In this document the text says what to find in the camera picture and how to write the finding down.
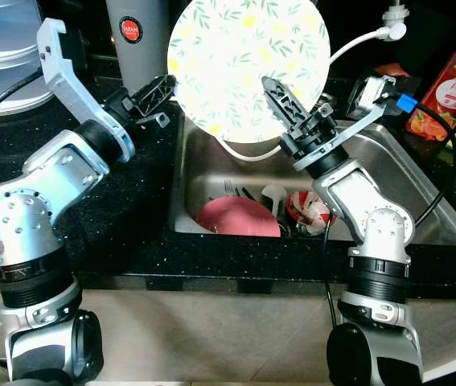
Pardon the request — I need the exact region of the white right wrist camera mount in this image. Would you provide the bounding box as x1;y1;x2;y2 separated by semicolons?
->
292;75;411;167

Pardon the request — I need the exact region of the clear plastic container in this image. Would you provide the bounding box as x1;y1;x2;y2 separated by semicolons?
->
0;0;56;116

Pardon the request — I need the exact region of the pink bowl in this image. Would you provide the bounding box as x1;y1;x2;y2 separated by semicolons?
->
195;197;283;239

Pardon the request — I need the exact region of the stainless steel sink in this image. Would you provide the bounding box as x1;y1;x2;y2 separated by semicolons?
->
166;109;456;248

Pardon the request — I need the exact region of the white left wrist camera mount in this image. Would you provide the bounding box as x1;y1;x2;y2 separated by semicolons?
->
37;18;138;162

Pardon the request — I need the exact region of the white flexible hose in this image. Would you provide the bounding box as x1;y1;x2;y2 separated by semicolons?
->
212;23;405;163

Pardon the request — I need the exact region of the beige cabinet front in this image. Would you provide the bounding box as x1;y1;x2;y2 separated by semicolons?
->
0;273;456;386

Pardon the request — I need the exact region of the red and white cup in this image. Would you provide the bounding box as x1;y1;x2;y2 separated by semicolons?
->
286;190;335;236

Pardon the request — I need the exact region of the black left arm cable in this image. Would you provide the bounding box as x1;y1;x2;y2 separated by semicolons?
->
0;68;45;206

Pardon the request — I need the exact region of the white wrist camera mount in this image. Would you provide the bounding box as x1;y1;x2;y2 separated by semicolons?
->
292;75;411;167
37;18;138;162

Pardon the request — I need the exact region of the white hose tap connector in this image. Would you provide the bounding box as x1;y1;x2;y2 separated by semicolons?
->
380;0;409;43

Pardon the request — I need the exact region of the blue right cable plug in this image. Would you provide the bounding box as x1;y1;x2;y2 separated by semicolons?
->
395;93;418;113

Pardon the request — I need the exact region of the grey cylinder with red label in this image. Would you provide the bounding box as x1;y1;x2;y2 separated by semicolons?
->
105;0;172;95

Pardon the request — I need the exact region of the red peach soap bottle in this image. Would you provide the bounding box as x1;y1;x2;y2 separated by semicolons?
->
405;36;456;143

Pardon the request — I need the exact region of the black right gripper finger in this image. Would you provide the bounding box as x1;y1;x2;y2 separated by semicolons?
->
261;77;313;133

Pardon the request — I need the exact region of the clear box with red top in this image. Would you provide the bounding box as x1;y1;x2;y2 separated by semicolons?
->
370;62;415;81

